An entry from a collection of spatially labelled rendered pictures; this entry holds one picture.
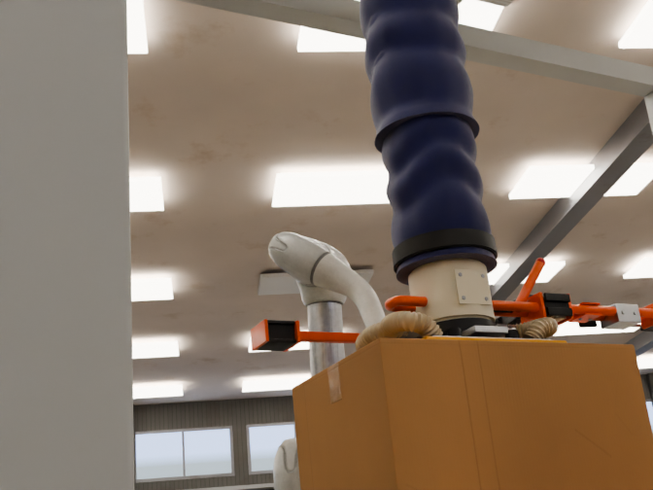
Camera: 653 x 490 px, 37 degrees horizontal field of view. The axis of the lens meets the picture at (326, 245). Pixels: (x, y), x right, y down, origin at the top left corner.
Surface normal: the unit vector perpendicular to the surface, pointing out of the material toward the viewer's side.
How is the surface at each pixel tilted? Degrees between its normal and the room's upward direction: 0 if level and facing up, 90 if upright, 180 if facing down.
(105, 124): 90
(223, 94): 180
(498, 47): 90
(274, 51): 180
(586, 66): 90
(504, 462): 90
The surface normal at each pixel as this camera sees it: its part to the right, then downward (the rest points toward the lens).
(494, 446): 0.43, -0.35
